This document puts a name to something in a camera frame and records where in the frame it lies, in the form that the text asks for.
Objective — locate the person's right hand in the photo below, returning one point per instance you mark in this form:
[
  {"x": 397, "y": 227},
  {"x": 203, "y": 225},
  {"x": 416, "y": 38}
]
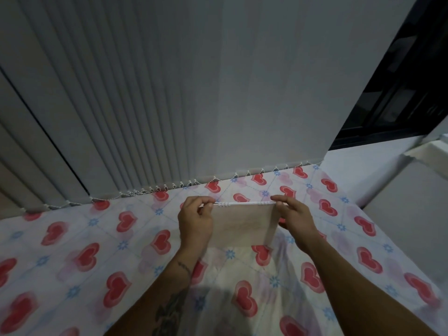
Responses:
[{"x": 301, "y": 223}]

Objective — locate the person's left hand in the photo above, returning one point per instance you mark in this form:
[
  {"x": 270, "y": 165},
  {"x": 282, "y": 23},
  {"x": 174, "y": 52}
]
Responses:
[{"x": 196, "y": 227}]

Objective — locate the cream spiral desk calendar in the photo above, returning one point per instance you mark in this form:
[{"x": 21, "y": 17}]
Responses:
[{"x": 241, "y": 223}]

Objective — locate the person's right forearm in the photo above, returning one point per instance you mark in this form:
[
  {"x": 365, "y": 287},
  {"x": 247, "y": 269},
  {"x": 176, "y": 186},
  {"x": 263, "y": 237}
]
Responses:
[{"x": 367, "y": 297}]

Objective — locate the person's left forearm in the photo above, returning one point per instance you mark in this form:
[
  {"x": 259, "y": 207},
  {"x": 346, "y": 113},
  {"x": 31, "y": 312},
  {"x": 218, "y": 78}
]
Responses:
[{"x": 157, "y": 304}]

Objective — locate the heart print cloth covered table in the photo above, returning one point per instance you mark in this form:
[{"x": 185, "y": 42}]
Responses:
[{"x": 105, "y": 241}]

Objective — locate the white cabinet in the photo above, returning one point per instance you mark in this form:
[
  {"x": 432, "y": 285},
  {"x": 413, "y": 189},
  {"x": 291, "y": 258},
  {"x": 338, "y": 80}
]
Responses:
[{"x": 413, "y": 213}]

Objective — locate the grey vertical blinds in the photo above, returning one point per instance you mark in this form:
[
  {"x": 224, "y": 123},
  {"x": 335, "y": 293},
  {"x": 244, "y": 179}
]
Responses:
[{"x": 175, "y": 83}]

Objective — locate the black framed window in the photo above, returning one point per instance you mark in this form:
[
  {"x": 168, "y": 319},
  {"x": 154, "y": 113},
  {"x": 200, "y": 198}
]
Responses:
[{"x": 402, "y": 83}]

